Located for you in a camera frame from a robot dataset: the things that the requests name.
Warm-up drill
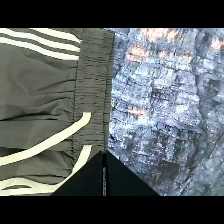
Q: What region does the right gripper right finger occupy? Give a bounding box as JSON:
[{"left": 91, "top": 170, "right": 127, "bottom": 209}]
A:
[{"left": 105, "top": 149, "right": 160, "bottom": 197}]

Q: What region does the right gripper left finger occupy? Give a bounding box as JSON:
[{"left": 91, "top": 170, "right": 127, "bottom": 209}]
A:
[{"left": 51, "top": 150, "right": 106, "bottom": 197}]

